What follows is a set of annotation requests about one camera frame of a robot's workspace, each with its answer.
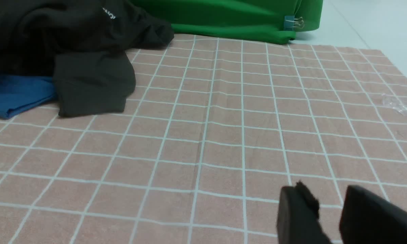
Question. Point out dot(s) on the blue binder clip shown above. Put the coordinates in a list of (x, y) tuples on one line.
[(291, 23)]

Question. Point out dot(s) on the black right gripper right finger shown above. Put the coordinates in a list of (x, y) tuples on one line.
[(367, 218)]

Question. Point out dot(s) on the green backdrop cloth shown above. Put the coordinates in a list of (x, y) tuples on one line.
[(252, 20)]

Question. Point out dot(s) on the clear plastic scrap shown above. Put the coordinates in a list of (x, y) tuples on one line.
[(396, 103)]

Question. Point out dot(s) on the pink checkered tablecloth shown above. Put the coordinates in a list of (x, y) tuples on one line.
[(214, 129)]

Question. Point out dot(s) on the blue shirt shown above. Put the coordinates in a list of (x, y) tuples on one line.
[(21, 93)]

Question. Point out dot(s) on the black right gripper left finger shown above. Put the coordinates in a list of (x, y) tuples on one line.
[(298, 217)]

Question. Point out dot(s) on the dark gray long-sleeve shirt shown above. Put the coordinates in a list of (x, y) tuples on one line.
[(81, 45)]

